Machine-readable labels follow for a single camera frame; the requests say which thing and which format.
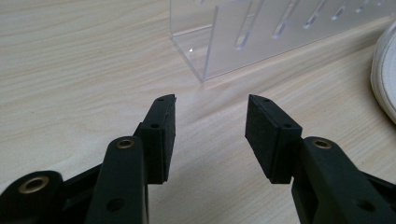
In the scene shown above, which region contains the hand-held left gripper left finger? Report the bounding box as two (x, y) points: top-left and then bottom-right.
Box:
(84, 93), (177, 224)

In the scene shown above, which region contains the clear acrylic slotted rack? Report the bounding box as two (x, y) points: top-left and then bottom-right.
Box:
(169, 0), (396, 83)

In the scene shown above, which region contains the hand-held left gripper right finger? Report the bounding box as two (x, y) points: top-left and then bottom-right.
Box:
(245, 94), (396, 224)

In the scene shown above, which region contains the white round plate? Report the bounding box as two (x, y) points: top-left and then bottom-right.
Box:
(370, 21), (396, 125)

